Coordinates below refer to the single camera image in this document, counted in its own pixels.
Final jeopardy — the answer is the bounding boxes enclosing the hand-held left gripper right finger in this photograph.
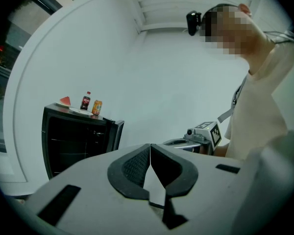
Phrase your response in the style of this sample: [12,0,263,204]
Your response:
[149,142,252,235]

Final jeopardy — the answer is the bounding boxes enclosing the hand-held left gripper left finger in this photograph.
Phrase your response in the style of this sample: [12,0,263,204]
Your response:
[26,142,168,235]

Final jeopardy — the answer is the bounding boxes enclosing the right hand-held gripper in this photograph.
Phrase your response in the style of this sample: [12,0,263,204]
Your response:
[163,120,222,156]

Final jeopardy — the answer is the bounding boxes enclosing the black mini fridge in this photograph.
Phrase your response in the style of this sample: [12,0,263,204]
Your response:
[41,103,125,180]

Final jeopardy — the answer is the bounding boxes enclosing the orange drink can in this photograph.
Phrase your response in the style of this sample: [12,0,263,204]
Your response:
[91,99,103,116]

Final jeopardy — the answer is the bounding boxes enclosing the dark cola bottle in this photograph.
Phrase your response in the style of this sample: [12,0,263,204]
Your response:
[80,91,92,111]

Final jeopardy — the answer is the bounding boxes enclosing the person's beige shirt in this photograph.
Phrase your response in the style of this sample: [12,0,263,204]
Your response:
[224,44,294,161]

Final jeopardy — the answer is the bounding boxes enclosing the person's head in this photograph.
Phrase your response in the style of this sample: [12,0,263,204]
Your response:
[200,3,274,63]

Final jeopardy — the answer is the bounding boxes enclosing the grey shoulder strap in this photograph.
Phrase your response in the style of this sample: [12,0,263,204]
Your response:
[217,74,248,124]

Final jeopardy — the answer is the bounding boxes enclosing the black head camera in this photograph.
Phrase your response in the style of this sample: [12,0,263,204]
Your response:
[186,10,202,36]

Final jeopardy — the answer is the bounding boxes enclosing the black window frame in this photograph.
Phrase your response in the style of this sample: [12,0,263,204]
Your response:
[0,0,64,154]

